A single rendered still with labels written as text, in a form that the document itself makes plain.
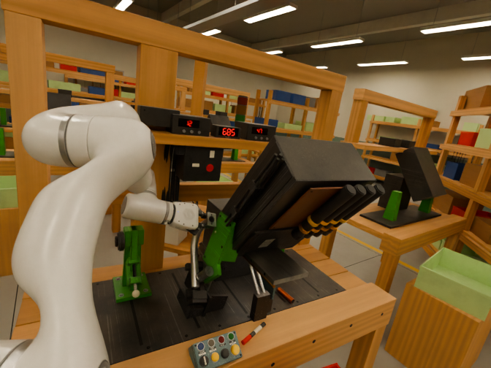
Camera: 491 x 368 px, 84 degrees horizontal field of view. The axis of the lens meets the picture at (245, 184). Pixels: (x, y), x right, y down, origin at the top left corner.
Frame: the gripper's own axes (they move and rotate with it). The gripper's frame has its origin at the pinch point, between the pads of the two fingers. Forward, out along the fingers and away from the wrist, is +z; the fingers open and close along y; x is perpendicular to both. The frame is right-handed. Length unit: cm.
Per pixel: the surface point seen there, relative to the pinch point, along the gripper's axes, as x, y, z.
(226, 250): -4.7, -12.3, 5.7
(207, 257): 5.0, -12.8, 3.3
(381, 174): 220, 390, 805
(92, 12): -20, 57, -55
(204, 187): 19.5, 27.6, 10.5
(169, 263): 44.2, -5.7, 4.9
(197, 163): -3.2, 23.3, -6.0
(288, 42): 258, 899, 518
